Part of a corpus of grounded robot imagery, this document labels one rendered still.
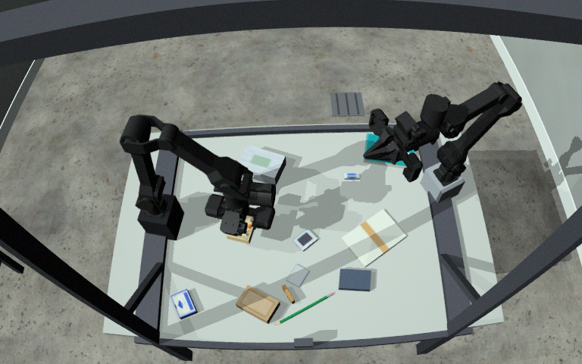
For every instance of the wooden ball-in-hole puzzle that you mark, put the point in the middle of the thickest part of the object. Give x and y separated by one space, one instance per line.
245 238

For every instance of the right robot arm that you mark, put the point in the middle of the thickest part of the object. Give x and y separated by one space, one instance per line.
453 154

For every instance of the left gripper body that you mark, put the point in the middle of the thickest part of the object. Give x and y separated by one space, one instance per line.
263 216

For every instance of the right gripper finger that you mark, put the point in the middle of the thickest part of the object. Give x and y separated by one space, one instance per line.
382 141
388 153

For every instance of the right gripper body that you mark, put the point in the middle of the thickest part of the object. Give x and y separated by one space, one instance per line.
399 139

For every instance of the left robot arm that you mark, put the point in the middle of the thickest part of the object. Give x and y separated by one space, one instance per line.
224 173

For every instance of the brown wooden box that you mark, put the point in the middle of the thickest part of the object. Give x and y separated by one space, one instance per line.
258 304

